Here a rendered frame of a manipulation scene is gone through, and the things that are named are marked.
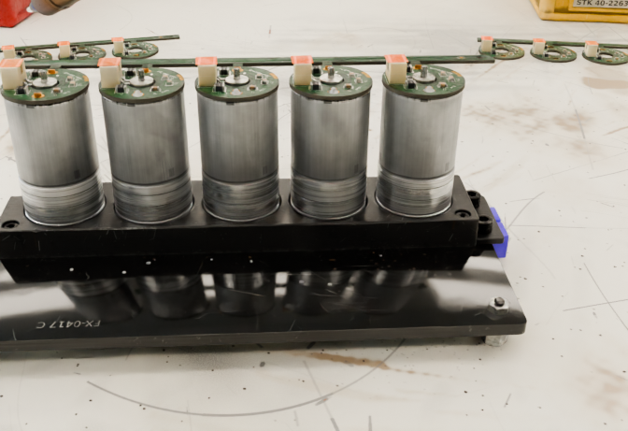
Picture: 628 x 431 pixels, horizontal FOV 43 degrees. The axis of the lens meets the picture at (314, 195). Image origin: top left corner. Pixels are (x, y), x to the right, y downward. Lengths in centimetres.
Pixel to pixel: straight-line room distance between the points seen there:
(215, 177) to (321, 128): 4
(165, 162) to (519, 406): 12
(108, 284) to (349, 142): 8
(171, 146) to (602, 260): 15
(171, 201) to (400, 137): 7
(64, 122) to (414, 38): 27
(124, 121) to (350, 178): 7
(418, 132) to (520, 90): 18
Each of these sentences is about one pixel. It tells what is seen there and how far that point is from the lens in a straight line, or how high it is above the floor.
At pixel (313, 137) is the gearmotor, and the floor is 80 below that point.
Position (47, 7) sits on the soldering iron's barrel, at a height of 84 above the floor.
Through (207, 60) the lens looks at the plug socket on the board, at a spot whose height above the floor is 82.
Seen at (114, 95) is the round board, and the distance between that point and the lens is 24.
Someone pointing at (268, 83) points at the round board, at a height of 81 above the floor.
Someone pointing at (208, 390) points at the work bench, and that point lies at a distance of 22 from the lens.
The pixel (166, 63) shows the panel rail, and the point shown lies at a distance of 26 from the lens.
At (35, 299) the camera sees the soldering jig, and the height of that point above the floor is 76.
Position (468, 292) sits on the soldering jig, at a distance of 24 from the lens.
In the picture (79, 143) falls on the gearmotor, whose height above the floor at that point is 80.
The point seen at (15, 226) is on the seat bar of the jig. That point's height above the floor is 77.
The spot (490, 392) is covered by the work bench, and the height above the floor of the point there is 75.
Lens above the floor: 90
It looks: 30 degrees down
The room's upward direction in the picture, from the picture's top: 1 degrees clockwise
